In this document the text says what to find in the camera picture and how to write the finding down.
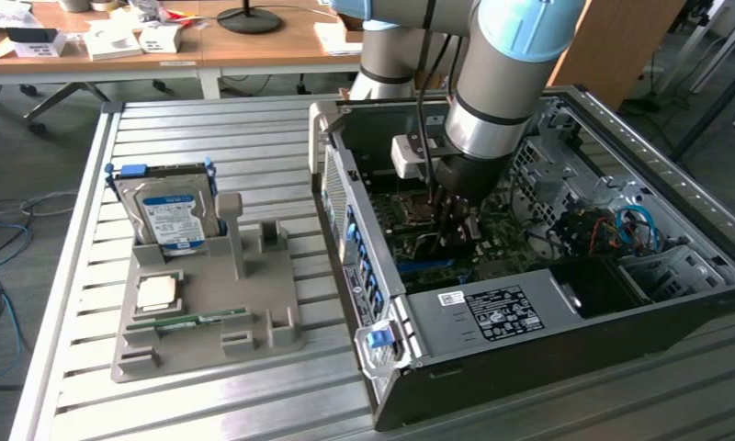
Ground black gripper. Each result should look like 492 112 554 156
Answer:
428 153 516 247

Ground green GPU with black fan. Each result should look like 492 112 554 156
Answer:
411 213 485 263

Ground metal CPU socket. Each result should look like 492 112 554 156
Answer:
397 190 443 226

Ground green motherboard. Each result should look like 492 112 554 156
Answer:
367 169 564 293

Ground blue expansion slot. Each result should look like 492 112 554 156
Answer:
397 258 456 273

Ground grey power supply unit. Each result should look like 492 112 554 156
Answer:
407 268 583 357

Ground black plastic shroud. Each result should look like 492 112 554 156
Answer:
550 259 654 321

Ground white paper sheets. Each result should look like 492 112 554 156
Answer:
313 22 365 57

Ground wooden cabinet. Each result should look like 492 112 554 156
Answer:
547 0 691 111

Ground grey metal disk bay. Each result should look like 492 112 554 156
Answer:
618 245 731 304

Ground black open PC case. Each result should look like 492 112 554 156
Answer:
308 85 735 433

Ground wooden desk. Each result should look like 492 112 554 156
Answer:
0 0 538 100

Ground grey plastic parts rack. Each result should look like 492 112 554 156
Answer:
110 191 305 384

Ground black round monitor stand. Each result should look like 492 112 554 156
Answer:
216 0 283 35

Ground hard disk in blue carrier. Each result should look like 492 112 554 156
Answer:
104 157 225 257

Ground silver CPU chip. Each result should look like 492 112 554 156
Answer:
136 277 178 311

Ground small white labelled box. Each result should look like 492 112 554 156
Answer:
138 25 184 54

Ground flat white box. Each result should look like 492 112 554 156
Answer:
82 26 144 62

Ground open white box black inside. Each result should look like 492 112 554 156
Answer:
0 27 68 59

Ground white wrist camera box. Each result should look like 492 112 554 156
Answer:
389 133 441 178

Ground black and orange wire bundle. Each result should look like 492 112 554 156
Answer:
556 206 620 256

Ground blue SATA wire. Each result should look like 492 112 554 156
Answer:
615 206 663 254

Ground blue floor cables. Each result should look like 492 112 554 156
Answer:
0 190 78 392

